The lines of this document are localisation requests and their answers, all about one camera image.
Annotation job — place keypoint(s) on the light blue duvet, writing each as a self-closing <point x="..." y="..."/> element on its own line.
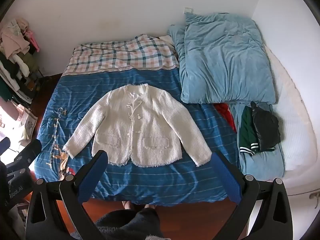
<point x="225" y="55"/>

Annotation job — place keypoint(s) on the light blue cloth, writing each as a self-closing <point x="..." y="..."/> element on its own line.
<point x="261" y="166"/>

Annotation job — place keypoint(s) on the white tweed jacket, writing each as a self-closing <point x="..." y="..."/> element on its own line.
<point x="140" y="120"/>

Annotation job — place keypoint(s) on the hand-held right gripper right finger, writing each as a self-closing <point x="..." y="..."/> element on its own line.
<point x="226" y="176"/>

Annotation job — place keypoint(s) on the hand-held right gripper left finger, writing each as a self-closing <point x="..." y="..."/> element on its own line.
<point x="93" y="173"/>

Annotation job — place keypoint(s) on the rack of hanging clothes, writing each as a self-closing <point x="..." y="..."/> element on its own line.
<point x="15" y="55"/>

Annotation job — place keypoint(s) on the black garment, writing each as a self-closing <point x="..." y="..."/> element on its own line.
<point x="266" y="127"/>

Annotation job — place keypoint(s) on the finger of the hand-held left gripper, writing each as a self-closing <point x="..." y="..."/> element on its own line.
<point x="5" y="145"/>
<point x="27" y="153"/>

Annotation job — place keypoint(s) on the white mattress cover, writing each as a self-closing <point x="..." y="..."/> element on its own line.
<point x="292" y="120"/>

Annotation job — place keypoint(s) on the red cloth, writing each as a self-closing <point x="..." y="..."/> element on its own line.
<point x="222" y="111"/>

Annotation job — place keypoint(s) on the plaid blanket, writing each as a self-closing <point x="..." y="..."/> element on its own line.
<point x="120" y="55"/>

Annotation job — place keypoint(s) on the person's foot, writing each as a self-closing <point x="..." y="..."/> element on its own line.
<point x="150" y="205"/>
<point x="128" y="205"/>

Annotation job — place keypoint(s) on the beige tote bag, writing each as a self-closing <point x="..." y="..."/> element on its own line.
<point x="26" y="122"/>

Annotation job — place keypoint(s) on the blue striped bedsheet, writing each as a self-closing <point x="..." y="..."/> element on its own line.
<point x="150" y="182"/>

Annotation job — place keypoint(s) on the green jacket with white stripes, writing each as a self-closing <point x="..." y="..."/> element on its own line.
<point x="246" y="130"/>

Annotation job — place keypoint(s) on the white wall socket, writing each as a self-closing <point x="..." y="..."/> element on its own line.
<point x="188" y="10"/>

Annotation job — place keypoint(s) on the person's dark fleece clothing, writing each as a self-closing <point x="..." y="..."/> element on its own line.
<point x="130" y="225"/>

